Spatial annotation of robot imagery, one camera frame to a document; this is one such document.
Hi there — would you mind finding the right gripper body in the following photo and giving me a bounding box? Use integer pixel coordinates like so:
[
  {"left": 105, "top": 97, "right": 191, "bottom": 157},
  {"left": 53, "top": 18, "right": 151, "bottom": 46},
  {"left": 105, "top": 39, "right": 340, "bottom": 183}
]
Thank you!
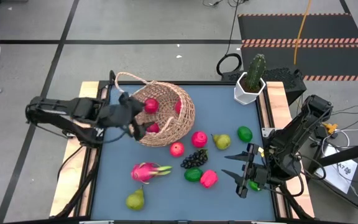
[{"left": 237, "top": 143, "right": 275, "bottom": 199}]

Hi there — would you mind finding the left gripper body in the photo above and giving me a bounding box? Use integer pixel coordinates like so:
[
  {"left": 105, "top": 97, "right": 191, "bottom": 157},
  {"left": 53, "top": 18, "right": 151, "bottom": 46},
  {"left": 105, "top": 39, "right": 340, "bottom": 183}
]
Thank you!
[{"left": 99, "top": 92, "right": 141, "bottom": 139}]

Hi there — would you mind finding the red yellow-speckled apple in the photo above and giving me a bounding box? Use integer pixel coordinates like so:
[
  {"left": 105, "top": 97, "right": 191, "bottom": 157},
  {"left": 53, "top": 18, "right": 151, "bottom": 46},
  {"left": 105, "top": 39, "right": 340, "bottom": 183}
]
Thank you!
[
  {"left": 170, "top": 141, "right": 185, "bottom": 158},
  {"left": 144, "top": 98, "right": 160, "bottom": 114}
]

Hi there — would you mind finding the green pear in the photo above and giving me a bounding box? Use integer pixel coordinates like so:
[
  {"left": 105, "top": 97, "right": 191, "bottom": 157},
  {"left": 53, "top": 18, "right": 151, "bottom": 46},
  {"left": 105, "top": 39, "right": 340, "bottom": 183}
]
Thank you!
[
  {"left": 126, "top": 185, "right": 145, "bottom": 212},
  {"left": 211, "top": 133, "right": 232, "bottom": 151}
]

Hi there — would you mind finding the woven wicker basket with handles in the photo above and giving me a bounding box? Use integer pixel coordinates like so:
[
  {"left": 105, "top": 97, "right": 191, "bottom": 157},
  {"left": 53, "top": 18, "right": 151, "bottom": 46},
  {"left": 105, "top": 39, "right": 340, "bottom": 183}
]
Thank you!
[{"left": 114, "top": 71, "right": 196, "bottom": 147}]

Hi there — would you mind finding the pink dragon fruit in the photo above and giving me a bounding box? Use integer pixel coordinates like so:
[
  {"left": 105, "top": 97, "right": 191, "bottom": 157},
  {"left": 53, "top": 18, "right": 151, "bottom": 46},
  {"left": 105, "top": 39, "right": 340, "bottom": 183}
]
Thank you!
[{"left": 131, "top": 161, "right": 173, "bottom": 185}]

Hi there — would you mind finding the large round dark lime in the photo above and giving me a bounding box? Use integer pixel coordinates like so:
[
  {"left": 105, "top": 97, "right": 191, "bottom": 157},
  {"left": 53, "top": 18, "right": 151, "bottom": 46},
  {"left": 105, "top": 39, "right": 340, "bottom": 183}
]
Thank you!
[{"left": 183, "top": 167, "right": 203, "bottom": 183}]

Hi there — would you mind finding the pink red apple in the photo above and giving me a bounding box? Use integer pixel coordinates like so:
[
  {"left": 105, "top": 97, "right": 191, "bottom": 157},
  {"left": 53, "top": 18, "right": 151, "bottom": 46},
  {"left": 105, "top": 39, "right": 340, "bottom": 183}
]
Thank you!
[{"left": 191, "top": 131, "right": 208, "bottom": 149}]

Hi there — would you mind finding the small bright green lime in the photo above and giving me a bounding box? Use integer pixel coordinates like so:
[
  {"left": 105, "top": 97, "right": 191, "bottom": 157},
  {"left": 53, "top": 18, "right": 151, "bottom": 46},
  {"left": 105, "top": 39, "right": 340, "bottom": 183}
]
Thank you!
[{"left": 247, "top": 180, "right": 262, "bottom": 192}]

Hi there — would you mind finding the dark red apple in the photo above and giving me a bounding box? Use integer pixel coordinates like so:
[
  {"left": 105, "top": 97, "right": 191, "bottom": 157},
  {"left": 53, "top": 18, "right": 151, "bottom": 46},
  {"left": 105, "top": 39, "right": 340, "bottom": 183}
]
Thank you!
[{"left": 146, "top": 122, "right": 160, "bottom": 134}]

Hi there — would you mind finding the bright green pointed lime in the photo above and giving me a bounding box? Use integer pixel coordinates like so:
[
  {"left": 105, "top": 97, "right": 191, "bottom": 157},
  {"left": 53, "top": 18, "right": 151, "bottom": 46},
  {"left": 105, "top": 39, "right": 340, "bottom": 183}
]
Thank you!
[{"left": 237, "top": 126, "right": 254, "bottom": 144}]

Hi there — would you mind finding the wooden table side board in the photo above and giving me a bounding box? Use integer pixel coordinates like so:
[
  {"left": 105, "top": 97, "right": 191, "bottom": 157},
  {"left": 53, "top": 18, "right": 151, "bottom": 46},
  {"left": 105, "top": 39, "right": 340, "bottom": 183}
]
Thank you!
[
  {"left": 48, "top": 81, "right": 109, "bottom": 218},
  {"left": 258, "top": 81, "right": 316, "bottom": 218}
]

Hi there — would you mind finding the dark purple grape bunch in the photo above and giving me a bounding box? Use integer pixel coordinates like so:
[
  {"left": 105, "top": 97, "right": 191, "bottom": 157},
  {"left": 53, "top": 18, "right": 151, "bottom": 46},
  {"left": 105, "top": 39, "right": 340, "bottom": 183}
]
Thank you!
[{"left": 180, "top": 148, "right": 209, "bottom": 170}]

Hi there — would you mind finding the white hexagonal plant pot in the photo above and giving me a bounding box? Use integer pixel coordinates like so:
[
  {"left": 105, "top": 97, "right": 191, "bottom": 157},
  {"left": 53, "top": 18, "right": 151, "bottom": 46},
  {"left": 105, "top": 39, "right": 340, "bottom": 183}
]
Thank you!
[{"left": 233, "top": 72, "right": 267, "bottom": 106}]

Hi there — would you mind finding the green cactus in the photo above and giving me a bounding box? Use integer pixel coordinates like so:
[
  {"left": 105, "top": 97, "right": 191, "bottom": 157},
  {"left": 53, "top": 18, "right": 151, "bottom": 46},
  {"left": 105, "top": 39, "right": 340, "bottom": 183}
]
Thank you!
[{"left": 244, "top": 53, "right": 267, "bottom": 90}]

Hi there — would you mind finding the white paper sheet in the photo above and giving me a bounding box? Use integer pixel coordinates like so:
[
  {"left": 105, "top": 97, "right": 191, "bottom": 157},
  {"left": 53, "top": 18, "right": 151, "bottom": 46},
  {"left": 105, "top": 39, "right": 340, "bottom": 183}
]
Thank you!
[{"left": 315, "top": 144, "right": 358, "bottom": 195}]

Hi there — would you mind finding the black metal stand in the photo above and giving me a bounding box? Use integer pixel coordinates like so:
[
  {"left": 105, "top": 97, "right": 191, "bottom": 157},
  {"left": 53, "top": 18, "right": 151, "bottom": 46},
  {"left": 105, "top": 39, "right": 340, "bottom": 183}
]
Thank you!
[{"left": 308, "top": 139, "right": 358, "bottom": 218}]

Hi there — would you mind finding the black mat with striped edges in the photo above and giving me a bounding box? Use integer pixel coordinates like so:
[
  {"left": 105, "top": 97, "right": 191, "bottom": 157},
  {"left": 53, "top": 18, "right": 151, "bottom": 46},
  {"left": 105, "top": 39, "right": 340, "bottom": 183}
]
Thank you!
[{"left": 237, "top": 12, "right": 358, "bottom": 82}]

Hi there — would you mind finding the black cable with coil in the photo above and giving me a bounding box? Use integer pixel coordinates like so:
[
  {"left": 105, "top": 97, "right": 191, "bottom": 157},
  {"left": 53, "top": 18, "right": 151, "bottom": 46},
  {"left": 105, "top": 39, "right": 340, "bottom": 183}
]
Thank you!
[{"left": 215, "top": 0, "right": 243, "bottom": 77}]

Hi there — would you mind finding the yellow cable connector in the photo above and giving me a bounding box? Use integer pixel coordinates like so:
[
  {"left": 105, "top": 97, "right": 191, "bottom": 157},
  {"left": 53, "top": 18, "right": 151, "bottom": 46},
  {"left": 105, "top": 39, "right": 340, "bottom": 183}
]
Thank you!
[{"left": 323, "top": 123, "right": 339, "bottom": 135}]

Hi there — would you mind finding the yellow hanging cable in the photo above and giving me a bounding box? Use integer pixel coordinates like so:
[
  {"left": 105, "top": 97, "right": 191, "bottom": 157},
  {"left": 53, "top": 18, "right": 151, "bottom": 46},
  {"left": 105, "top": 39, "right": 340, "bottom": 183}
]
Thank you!
[{"left": 293, "top": 0, "right": 313, "bottom": 65}]

